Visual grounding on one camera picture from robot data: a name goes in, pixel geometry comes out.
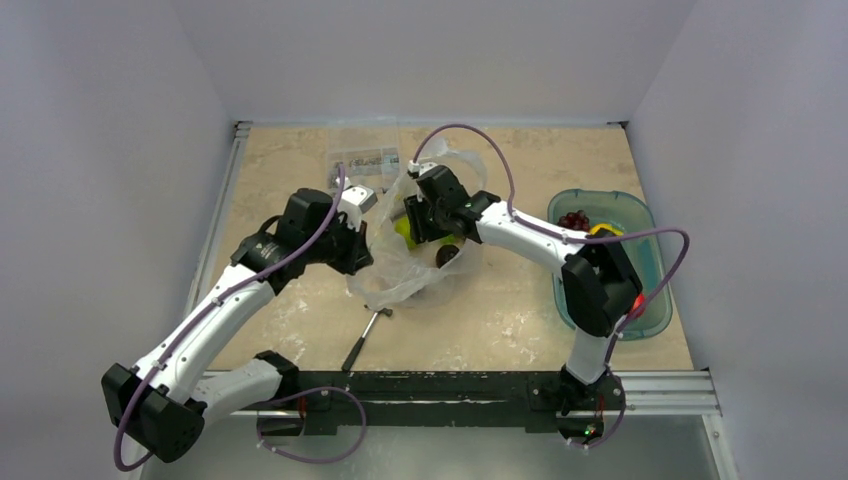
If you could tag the dark purple fake grapes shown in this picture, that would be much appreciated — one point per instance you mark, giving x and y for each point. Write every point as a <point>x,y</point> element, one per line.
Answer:
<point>575,220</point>

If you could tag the red fake apple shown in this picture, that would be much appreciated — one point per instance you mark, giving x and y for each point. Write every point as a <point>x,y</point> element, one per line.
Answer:
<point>638,306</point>

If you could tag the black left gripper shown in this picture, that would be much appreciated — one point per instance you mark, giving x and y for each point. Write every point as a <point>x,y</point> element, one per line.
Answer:
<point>358,254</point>

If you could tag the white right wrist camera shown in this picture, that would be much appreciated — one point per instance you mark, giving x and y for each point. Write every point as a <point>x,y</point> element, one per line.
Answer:
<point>417,169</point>

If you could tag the green fake pear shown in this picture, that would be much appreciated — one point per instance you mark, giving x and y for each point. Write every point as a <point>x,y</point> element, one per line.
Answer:
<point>402,227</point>

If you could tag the dark fake plum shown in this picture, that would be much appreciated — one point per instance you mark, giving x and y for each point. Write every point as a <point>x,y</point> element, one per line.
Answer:
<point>445,254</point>

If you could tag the black handled claw hammer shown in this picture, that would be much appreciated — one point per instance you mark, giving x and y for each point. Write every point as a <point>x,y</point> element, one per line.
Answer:
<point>355,351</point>

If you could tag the yellow fake banana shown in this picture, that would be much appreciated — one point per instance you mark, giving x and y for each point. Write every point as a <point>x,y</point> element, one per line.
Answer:
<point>605,228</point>

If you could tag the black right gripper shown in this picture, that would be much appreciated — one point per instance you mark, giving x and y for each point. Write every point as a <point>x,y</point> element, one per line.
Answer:
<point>423,221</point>

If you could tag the clear printed plastic bag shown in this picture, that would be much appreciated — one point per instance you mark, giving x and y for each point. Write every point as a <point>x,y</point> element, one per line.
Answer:
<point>408,278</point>

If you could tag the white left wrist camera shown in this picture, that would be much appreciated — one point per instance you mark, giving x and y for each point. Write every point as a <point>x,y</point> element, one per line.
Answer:
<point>355,202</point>

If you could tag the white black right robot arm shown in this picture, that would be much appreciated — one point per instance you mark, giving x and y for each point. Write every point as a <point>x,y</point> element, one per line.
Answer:
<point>599,282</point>

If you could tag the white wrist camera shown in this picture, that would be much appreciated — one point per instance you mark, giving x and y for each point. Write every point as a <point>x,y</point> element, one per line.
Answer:
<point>417,169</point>
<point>355,202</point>

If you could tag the clear plastic screw organizer box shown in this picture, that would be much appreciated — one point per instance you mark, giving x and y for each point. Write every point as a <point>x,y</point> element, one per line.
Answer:
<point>368,148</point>

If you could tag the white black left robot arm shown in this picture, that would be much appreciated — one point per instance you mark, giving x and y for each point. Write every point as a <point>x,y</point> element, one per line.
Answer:
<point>162,403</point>

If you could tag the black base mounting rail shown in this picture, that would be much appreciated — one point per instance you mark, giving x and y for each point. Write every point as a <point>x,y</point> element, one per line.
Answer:
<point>535,401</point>

